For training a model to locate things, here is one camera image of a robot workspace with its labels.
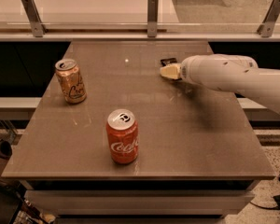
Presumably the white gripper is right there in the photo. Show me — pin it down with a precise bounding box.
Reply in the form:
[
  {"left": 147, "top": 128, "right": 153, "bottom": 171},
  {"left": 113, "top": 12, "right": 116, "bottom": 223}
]
[{"left": 160, "top": 55, "right": 208, "bottom": 85}]

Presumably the black rxbar chocolate bar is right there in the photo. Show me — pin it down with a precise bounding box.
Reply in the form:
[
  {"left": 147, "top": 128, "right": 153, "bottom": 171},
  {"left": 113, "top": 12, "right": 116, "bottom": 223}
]
[{"left": 161, "top": 58, "right": 177, "bottom": 66}]

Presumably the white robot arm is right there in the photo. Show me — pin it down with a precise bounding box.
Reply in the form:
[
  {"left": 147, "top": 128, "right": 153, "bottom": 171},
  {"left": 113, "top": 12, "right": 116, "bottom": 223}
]
[{"left": 160, "top": 54, "right": 280, "bottom": 115}]

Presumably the red coca-cola can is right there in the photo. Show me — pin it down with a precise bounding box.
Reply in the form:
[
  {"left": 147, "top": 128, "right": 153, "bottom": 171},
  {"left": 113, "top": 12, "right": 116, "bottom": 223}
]
[{"left": 106, "top": 109, "right": 139, "bottom": 164}]

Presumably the gold lacroix can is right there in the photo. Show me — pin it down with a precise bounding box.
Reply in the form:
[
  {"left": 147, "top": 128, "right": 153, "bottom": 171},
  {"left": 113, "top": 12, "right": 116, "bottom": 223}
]
[{"left": 55, "top": 59, "right": 87, "bottom": 104}]

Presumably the white drawer front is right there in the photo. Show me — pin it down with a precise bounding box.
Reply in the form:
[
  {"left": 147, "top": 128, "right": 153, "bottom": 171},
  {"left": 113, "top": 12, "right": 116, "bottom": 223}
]
[{"left": 25, "top": 190, "right": 254, "bottom": 216}]

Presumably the dark round bin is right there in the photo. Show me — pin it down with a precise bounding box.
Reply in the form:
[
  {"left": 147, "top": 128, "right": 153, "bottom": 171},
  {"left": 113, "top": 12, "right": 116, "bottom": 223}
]
[{"left": 0, "top": 140, "right": 12, "bottom": 160}]

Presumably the middle metal rail bracket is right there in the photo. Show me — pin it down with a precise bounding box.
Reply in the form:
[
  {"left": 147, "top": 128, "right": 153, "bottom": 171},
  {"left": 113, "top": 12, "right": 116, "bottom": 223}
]
[{"left": 147, "top": 0, "right": 159, "bottom": 37}]

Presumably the metal rail bracket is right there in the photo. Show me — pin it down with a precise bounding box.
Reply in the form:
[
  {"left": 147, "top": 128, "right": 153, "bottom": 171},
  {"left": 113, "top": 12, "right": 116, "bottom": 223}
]
[
  {"left": 21, "top": 0, "right": 47, "bottom": 37},
  {"left": 147, "top": 0, "right": 159, "bottom": 37},
  {"left": 257, "top": 0, "right": 280, "bottom": 37}
]

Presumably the right metal rail bracket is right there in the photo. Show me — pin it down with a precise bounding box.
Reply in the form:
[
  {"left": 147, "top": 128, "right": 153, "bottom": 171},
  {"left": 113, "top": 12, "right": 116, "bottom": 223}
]
[{"left": 257, "top": 0, "right": 280, "bottom": 37}]

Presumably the left metal rail bracket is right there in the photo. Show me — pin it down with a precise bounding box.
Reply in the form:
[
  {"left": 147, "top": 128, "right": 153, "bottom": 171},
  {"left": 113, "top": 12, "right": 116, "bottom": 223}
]
[{"left": 21, "top": 0, "right": 47, "bottom": 37}]

